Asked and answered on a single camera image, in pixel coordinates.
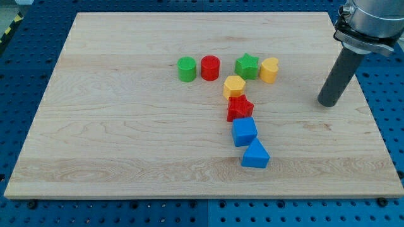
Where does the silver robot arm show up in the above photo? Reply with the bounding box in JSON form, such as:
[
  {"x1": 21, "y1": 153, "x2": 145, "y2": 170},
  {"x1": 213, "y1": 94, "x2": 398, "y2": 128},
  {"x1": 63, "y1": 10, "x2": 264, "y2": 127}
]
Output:
[{"x1": 334, "y1": 0, "x2": 403, "y2": 56}]

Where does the blue triangle block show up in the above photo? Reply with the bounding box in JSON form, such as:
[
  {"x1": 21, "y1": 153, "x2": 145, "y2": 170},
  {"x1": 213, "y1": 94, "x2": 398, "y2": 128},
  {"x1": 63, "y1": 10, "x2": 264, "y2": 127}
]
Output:
[{"x1": 241, "y1": 138, "x2": 270, "y2": 168}]

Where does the red star block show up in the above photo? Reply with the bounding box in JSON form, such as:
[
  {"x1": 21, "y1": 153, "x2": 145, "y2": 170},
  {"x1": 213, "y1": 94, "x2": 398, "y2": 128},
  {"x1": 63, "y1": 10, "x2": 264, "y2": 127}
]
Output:
[{"x1": 227, "y1": 95, "x2": 254, "y2": 122}]

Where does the yellow hexagon block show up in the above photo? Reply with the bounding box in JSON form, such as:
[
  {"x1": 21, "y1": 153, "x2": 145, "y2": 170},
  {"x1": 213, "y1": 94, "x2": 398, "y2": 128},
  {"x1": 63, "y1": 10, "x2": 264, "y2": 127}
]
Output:
[{"x1": 223, "y1": 75, "x2": 246, "y2": 100}]

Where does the blue cube block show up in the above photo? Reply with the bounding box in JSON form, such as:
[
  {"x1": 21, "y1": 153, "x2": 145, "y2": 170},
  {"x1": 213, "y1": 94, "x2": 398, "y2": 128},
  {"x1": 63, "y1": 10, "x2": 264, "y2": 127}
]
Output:
[{"x1": 232, "y1": 117, "x2": 258, "y2": 147}]

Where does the red cylinder block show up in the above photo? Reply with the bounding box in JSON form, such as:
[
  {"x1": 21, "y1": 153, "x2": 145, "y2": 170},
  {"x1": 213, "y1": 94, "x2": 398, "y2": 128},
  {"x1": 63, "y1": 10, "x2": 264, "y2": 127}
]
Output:
[{"x1": 201, "y1": 55, "x2": 220, "y2": 81}]

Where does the green cylinder block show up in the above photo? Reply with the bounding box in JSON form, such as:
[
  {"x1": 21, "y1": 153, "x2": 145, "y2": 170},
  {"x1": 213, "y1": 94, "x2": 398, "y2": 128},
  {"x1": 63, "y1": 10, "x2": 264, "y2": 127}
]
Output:
[{"x1": 177, "y1": 56, "x2": 196, "y2": 82}]

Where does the green star block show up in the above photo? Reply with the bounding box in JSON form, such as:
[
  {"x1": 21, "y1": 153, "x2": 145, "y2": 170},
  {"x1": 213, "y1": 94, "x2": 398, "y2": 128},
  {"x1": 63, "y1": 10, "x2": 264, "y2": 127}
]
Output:
[{"x1": 234, "y1": 53, "x2": 259, "y2": 80}]

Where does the yellow heart block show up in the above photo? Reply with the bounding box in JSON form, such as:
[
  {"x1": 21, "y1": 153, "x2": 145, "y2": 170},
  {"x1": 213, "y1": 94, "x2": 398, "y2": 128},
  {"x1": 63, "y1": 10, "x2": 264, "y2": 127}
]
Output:
[{"x1": 259, "y1": 57, "x2": 279, "y2": 84}]

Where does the light wooden board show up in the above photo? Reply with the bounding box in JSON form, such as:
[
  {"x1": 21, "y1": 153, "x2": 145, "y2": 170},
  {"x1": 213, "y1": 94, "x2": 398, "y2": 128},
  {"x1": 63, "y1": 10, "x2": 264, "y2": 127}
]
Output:
[{"x1": 4, "y1": 12, "x2": 403, "y2": 200}]

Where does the dark grey cylindrical pointer tool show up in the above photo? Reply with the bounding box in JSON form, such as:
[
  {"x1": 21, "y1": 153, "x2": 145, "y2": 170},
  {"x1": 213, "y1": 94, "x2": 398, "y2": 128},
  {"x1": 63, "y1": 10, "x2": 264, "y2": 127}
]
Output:
[{"x1": 318, "y1": 47, "x2": 364, "y2": 107}]

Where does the black and yellow hazard tape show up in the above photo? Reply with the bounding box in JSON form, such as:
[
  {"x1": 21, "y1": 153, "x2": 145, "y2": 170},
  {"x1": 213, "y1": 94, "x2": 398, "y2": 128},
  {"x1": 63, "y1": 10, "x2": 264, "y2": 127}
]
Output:
[{"x1": 1, "y1": 11, "x2": 23, "y2": 45}]

